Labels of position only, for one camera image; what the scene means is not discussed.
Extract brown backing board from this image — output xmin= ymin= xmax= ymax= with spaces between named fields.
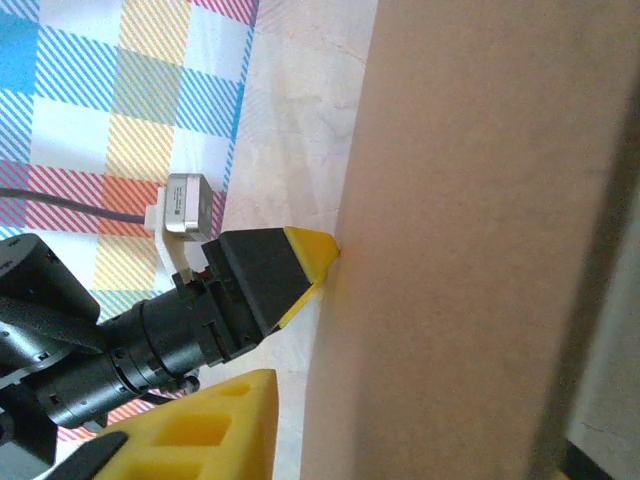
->
xmin=298 ymin=0 xmax=640 ymax=480

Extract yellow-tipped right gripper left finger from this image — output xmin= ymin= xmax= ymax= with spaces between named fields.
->
xmin=47 ymin=368 xmax=279 ymax=480

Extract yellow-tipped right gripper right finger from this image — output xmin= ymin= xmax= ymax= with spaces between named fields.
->
xmin=553 ymin=439 xmax=640 ymax=480

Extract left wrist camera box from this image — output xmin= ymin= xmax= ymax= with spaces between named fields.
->
xmin=163 ymin=172 xmax=217 ymax=237

